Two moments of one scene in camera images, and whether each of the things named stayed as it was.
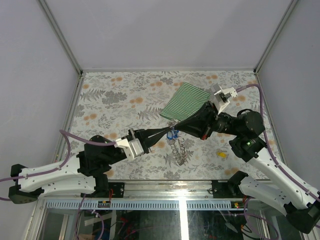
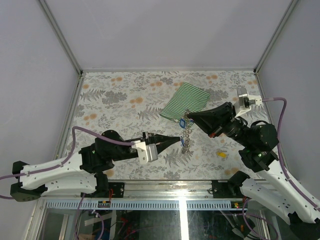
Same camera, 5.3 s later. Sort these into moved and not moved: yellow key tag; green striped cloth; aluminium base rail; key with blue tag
Moved: key with blue tag
Not moved: yellow key tag; aluminium base rail; green striped cloth
